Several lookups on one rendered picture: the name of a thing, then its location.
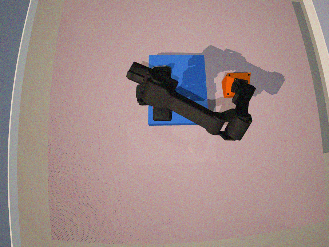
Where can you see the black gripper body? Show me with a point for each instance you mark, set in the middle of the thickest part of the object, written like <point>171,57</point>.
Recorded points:
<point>162,114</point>

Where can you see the blue flat deck plate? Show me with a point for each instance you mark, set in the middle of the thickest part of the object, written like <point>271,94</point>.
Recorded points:
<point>189,71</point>

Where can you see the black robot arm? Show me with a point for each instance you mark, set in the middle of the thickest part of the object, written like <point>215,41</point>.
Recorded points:
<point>159,90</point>

